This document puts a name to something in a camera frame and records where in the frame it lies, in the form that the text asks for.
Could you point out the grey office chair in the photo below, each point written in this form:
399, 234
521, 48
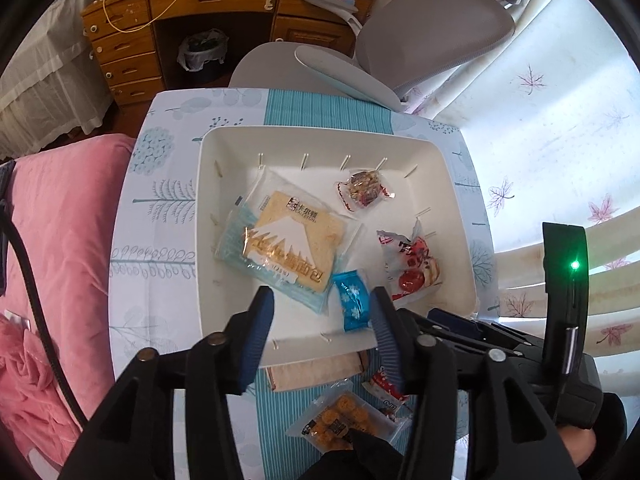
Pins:
430, 30

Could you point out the person's right hand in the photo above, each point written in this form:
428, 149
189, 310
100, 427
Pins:
577, 445

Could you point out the tree print tablecloth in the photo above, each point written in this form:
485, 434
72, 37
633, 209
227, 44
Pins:
165, 270

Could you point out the trash bin with bag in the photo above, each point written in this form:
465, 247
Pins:
202, 55

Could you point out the toast bread packet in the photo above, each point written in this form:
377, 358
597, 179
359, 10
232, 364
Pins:
295, 240

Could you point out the white plastic basket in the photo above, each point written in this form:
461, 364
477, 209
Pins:
310, 185

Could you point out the pink bedding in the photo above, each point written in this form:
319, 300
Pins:
60, 240

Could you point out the wooden desk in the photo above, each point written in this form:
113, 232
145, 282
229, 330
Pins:
220, 0

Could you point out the blue candy packet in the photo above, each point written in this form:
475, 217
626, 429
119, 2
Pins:
350, 300

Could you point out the white lace cloth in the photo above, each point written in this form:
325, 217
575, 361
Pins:
50, 85

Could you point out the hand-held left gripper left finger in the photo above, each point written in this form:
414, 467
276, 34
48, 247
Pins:
257, 330

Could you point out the cream slatted frame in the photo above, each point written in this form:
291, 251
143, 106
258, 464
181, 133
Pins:
520, 265

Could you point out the red white snack packet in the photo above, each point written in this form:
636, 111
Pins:
412, 265

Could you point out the leaf print curtain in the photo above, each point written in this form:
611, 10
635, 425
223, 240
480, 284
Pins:
550, 125

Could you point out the small red white packet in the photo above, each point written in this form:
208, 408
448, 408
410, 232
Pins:
381, 385

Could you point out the beige wafer packet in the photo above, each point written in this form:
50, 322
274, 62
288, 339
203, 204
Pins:
310, 370

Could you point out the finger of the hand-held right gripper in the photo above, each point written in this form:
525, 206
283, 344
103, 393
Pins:
470, 332

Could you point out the round biscuit packet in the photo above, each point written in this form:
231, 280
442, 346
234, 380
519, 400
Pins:
340, 412

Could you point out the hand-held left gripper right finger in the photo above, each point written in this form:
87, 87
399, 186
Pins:
385, 330

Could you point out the clear nut snack packet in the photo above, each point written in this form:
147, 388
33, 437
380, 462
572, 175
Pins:
362, 190

